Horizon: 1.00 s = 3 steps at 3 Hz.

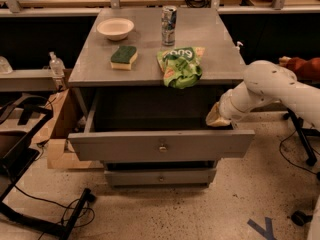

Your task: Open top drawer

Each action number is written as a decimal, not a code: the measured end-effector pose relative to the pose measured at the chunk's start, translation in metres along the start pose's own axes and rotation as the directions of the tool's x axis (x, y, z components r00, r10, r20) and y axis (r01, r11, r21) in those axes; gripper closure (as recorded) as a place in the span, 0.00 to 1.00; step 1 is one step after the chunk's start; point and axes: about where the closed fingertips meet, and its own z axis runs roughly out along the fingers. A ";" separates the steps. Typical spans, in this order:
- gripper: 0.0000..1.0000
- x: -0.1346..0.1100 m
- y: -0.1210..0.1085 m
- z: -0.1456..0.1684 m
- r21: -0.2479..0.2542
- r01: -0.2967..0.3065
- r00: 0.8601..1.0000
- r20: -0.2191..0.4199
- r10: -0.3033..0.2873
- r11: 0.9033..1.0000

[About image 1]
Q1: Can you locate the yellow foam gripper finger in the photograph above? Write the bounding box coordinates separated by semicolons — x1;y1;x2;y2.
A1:
205;102;230;127

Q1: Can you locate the grey top drawer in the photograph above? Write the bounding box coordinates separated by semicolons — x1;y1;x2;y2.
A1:
69;87;254;163

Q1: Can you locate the grey drawer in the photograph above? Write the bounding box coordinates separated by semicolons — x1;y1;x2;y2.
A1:
69;87;254;163
104;168;216;186

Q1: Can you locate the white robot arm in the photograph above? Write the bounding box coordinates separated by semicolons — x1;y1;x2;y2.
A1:
206;60;320;130

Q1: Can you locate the person forearm red sleeve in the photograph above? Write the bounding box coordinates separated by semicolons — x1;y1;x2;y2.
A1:
279;56;320;81

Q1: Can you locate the grey bottom drawer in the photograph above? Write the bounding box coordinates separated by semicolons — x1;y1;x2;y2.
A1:
104;168;216;186

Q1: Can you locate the grey drawer cabinet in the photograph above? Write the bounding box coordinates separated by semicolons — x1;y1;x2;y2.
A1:
69;8;245;171

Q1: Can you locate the green chip bag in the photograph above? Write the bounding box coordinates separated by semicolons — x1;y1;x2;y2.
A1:
157;47;205;89

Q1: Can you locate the small white pump bottle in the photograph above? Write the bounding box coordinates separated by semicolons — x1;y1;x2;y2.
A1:
236;41;244;52

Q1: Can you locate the green yellow sponge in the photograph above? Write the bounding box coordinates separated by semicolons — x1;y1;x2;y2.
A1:
111;46;138;70

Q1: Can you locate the tall drink can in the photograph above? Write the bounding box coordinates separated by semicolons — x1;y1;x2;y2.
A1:
161;6;177;46

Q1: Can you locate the black chair base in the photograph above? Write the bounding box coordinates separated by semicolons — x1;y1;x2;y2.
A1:
283;109;320;226

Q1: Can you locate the white bowl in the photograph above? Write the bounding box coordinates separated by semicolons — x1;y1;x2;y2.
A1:
97;18;134;41

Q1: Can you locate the cardboard box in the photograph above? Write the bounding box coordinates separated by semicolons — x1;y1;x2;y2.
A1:
32;87;103;169

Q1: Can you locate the clear pump bottle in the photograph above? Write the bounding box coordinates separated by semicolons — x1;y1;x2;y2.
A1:
49;52;65;77

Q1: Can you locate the black metal stand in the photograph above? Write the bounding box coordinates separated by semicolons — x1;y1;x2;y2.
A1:
0;94;95;240

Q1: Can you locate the black cable right floor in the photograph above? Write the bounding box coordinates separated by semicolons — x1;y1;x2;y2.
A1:
278;128;320;177

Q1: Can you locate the black floor cable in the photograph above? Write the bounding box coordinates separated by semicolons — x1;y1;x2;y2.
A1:
13;185;96;240

